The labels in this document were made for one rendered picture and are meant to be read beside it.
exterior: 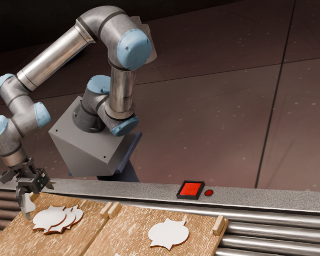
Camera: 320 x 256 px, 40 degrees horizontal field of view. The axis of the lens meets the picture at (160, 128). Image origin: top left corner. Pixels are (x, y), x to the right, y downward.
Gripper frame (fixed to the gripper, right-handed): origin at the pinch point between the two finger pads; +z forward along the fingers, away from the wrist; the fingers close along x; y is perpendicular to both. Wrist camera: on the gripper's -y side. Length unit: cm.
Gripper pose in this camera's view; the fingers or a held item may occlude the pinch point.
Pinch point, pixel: (40, 204)
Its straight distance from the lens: 161.3
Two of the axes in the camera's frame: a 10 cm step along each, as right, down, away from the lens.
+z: 3.2, 8.0, 5.0
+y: 8.7, -0.4, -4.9
